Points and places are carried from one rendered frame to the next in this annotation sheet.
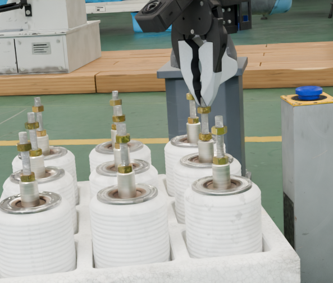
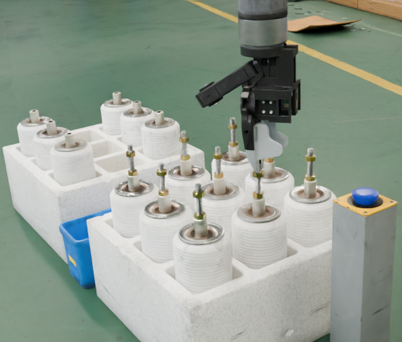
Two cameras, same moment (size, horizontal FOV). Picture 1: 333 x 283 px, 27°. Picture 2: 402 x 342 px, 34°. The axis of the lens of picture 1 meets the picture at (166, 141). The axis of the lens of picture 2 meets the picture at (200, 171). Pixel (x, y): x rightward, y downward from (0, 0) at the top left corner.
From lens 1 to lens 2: 1.03 m
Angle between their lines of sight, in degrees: 61
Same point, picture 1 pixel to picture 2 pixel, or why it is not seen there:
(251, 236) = (192, 277)
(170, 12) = (209, 95)
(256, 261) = (173, 293)
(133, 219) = (143, 225)
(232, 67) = (274, 148)
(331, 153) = (357, 258)
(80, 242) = not seen: hidden behind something
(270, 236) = (220, 288)
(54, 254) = (125, 224)
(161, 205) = (163, 226)
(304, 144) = (338, 238)
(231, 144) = not seen: outside the picture
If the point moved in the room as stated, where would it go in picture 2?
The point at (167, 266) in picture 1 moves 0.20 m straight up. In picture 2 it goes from (146, 264) to (135, 157)
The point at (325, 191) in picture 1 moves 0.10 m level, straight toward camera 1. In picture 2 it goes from (352, 290) to (292, 302)
